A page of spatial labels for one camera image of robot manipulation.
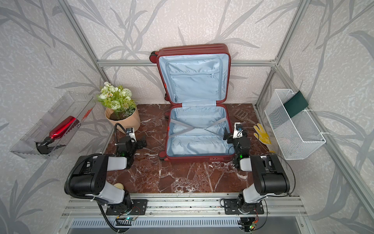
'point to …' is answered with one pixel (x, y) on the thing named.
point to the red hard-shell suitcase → (197, 78)
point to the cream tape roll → (119, 185)
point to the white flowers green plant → (119, 100)
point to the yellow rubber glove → (261, 134)
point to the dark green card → (295, 104)
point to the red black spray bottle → (46, 146)
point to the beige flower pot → (132, 120)
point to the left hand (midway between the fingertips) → (137, 136)
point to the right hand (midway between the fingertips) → (232, 127)
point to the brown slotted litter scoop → (242, 115)
